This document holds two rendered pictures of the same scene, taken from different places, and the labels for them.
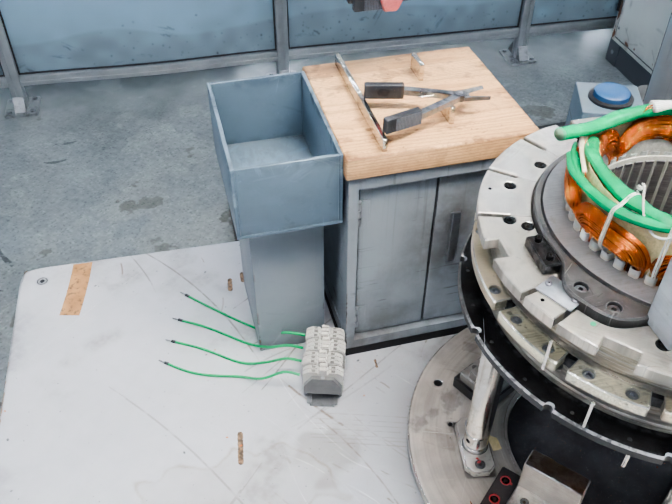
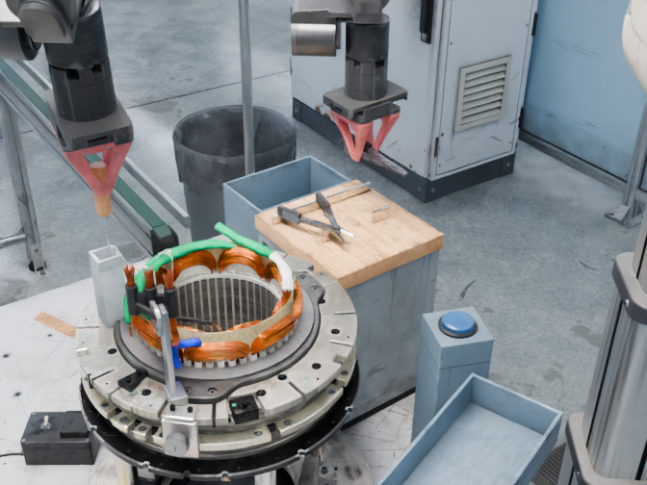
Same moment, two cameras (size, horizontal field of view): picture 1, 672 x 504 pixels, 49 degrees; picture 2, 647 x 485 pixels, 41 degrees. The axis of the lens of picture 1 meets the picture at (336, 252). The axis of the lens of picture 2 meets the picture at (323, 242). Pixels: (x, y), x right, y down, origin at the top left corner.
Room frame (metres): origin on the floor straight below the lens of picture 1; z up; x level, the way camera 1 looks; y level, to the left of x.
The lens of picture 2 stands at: (0.25, -1.05, 1.71)
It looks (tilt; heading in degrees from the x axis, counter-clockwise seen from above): 32 degrees down; 68
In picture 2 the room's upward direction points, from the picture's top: 1 degrees clockwise
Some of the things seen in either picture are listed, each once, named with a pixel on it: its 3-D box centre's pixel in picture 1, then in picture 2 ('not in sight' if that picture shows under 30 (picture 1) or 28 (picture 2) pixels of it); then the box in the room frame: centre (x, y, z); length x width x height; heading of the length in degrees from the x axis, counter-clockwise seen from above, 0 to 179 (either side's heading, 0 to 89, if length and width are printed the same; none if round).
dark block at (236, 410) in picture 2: not in sight; (244, 408); (0.42, -0.42, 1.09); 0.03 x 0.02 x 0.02; 0
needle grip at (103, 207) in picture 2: not in sight; (100, 189); (0.33, -0.23, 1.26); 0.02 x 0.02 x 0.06
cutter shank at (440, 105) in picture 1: (441, 105); (319, 224); (0.63, -0.10, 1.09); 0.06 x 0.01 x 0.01; 130
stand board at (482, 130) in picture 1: (413, 106); (348, 231); (0.68, -0.08, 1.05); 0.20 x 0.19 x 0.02; 105
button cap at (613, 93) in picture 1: (612, 92); (457, 321); (0.73, -0.31, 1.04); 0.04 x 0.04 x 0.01
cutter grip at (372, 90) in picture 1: (384, 90); (323, 202); (0.65, -0.05, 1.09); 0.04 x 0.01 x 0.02; 90
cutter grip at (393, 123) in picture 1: (402, 120); (289, 214); (0.60, -0.06, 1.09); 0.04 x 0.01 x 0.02; 120
